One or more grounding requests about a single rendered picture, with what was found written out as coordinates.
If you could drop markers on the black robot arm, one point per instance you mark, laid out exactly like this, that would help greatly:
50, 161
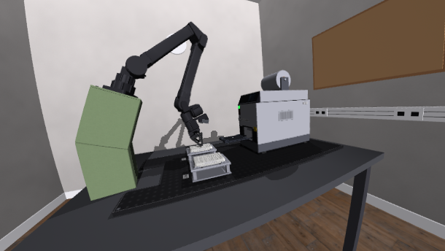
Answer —
136, 67

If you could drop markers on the dark grey cylinder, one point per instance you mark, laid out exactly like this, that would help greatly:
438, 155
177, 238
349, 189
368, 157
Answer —
272, 81

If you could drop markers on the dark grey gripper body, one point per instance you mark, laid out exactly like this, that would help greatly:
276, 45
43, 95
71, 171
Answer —
190, 129

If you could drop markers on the white well plate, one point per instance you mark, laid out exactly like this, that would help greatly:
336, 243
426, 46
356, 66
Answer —
210, 159
197, 148

